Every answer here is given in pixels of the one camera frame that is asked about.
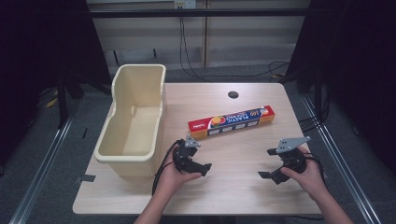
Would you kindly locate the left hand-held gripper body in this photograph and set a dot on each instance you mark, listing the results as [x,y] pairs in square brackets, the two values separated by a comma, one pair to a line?
[182,157]

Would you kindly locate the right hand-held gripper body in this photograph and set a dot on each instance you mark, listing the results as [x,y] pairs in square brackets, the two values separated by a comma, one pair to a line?
[294,160]

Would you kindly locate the long red blue wrap box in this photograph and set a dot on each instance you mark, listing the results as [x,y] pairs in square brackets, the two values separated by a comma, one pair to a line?
[232,122]

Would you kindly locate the cream plastic bin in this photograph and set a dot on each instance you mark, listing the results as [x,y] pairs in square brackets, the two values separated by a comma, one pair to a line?
[137,130]

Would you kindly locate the person's left hand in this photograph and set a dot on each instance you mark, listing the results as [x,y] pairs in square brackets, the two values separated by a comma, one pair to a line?
[171,180]

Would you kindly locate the person's right hand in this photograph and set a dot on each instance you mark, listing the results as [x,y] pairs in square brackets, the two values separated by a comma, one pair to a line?
[311,182]

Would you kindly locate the black round table grommet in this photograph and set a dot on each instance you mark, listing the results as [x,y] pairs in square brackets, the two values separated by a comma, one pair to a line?
[233,94]

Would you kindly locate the black stand leg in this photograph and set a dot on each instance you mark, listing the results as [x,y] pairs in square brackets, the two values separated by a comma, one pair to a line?
[63,102]
[317,93]

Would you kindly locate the large black tape strip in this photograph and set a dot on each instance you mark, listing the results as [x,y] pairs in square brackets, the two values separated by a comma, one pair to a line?
[84,178]

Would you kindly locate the small black tape strip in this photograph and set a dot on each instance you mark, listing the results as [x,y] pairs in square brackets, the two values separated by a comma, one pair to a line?
[85,133]

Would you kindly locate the dark curtain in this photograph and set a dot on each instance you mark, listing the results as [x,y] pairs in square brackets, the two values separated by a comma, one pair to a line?
[358,62]
[37,46]

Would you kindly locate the black horizontal bar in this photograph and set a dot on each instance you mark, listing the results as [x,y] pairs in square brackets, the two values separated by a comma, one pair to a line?
[199,12]

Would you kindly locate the metal floor rail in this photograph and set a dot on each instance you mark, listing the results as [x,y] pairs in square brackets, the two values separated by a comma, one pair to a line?
[339,161]
[40,172]

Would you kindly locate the white wall socket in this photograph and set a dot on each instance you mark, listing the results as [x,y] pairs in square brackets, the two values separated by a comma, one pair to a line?
[185,3]

